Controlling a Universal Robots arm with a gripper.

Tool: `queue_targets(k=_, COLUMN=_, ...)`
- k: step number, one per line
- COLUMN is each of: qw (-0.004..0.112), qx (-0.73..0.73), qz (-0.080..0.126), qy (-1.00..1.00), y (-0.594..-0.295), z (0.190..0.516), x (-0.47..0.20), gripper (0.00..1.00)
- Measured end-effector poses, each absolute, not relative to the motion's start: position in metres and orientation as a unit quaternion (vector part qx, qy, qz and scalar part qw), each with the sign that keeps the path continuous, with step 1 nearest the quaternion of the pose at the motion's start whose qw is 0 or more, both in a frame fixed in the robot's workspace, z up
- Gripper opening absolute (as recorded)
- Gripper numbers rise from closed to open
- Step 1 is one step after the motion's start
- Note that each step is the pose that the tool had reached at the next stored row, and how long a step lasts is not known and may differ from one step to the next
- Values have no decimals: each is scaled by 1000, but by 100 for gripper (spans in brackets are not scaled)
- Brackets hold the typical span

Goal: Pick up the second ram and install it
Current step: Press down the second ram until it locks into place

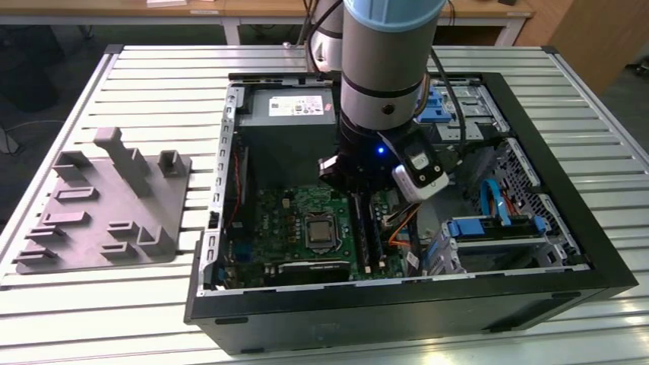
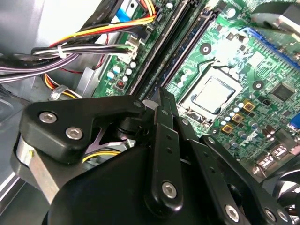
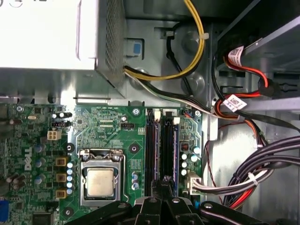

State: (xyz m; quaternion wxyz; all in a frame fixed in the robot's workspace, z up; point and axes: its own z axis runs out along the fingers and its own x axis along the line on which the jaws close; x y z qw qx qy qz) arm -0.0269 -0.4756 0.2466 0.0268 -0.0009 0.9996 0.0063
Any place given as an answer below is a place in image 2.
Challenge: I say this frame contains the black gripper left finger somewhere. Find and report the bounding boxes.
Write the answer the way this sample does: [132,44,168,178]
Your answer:
[19,86,185,213]

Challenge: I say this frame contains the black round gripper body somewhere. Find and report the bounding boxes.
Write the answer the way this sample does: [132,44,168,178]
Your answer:
[46,145,221,225]

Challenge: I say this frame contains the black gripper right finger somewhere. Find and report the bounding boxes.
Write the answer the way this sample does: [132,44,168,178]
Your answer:
[172,113,295,225]

